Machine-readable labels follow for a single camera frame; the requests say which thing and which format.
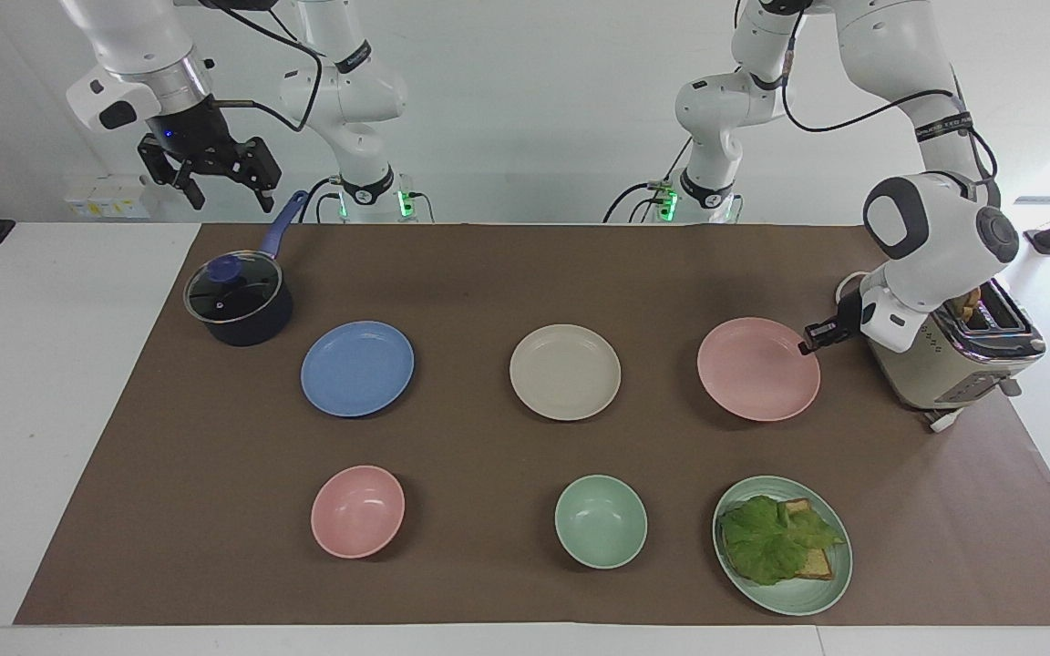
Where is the glass lid with blue knob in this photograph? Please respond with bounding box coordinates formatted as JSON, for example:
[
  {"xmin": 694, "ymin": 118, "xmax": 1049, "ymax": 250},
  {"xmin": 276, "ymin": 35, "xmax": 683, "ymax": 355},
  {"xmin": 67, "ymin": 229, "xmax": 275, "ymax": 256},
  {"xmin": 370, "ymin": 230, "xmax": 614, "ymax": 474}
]
[{"xmin": 184, "ymin": 253, "xmax": 283, "ymax": 325}]

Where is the green lettuce leaf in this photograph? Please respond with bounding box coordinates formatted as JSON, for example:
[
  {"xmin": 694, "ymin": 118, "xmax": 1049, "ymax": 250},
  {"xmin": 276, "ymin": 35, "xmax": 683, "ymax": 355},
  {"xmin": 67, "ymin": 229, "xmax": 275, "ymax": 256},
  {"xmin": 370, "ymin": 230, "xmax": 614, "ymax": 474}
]
[{"xmin": 718, "ymin": 494, "xmax": 846, "ymax": 587}]

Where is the pink plate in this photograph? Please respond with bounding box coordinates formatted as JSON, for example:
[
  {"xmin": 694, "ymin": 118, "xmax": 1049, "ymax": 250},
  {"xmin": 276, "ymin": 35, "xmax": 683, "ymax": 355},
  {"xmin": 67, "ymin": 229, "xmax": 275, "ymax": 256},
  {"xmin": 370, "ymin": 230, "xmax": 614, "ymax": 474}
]
[{"xmin": 696, "ymin": 316, "xmax": 823, "ymax": 424}]

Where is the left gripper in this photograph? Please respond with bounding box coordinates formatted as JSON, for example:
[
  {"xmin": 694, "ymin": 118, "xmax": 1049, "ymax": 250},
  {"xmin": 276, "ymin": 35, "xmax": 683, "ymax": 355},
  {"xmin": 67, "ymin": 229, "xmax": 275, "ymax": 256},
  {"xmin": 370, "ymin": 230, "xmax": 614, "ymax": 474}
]
[{"xmin": 798, "ymin": 292, "xmax": 866, "ymax": 357}]

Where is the green plate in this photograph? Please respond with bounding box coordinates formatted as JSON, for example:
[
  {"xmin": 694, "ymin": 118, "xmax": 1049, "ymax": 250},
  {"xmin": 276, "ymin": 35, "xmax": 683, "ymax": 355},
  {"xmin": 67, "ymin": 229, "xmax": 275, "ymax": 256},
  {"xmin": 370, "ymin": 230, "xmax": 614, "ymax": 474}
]
[{"xmin": 712, "ymin": 475, "xmax": 854, "ymax": 618}]

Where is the beige and silver toaster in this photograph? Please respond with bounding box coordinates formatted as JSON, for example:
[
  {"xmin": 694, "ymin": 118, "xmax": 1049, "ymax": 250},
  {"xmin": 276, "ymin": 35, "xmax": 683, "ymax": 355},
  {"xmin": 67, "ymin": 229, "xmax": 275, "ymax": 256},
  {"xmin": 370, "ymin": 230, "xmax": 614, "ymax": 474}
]
[{"xmin": 857, "ymin": 278, "xmax": 1048, "ymax": 435}]

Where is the black cable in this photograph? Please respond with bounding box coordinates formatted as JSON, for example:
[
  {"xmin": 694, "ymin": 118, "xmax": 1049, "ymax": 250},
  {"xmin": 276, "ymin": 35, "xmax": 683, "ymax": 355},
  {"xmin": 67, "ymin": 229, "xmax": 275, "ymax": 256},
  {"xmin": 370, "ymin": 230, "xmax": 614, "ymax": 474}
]
[
  {"xmin": 299, "ymin": 180, "xmax": 345, "ymax": 225},
  {"xmin": 779, "ymin": 9, "xmax": 1001, "ymax": 207},
  {"xmin": 200, "ymin": 0, "xmax": 324, "ymax": 134},
  {"xmin": 602, "ymin": 137, "xmax": 695, "ymax": 225}
]

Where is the blue plate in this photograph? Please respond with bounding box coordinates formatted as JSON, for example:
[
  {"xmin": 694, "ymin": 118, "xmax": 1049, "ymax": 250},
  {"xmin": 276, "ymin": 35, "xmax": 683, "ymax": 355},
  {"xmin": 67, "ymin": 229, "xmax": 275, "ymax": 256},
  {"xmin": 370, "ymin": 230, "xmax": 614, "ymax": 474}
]
[{"xmin": 300, "ymin": 320, "xmax": 417, "ymax": 419}]

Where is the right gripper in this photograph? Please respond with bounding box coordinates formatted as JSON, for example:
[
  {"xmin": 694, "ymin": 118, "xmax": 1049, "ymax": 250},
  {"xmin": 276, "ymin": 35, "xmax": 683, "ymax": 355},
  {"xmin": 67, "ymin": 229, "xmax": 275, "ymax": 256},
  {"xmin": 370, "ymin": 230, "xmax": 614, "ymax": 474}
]
[{"xmin": 137, "ymin": 95, "xmax": 284, "ymax": 215}]

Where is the pink bowl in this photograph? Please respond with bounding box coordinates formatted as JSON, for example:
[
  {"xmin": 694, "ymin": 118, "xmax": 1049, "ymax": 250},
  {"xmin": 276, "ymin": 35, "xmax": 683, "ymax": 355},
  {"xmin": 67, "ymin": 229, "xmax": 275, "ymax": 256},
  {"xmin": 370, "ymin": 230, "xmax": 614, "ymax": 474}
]
[{"xmin": 310, "ymin": 465, "xmax": 407, "ymax": 560}]

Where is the green bowl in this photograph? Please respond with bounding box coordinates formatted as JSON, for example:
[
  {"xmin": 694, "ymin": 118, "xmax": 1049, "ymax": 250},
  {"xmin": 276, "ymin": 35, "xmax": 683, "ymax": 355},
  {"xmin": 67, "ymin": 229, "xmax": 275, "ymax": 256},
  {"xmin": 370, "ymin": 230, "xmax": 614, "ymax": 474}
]
[{"xmin": 553, "ymin": 474, "xmax": 650, "ymax": 571}]

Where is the beige plate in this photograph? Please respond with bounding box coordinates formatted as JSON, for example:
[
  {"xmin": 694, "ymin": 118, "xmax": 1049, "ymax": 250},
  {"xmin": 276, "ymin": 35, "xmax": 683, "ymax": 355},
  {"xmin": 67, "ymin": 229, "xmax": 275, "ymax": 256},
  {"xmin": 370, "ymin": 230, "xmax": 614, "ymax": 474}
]
[{"xmin": 509, "ymin": 323, "xmax": 623, "ymax": 423}]

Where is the dark blue pot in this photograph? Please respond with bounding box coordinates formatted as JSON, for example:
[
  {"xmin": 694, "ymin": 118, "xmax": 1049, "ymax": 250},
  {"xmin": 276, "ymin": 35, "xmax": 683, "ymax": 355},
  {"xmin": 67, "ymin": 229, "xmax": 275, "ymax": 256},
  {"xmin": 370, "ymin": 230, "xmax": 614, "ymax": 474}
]
[{"xmin": 183, "ymin": 190, "xmax": 311, "ymax": 348}]

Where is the toast bread slice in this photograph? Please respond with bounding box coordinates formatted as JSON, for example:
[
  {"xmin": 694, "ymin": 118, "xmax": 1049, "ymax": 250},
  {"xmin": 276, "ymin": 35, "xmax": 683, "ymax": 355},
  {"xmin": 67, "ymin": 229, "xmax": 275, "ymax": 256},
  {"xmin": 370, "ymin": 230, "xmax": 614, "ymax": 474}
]
[{"xmin": 744, "ymin": 497, "xmax": 835, "ymax": 581}]

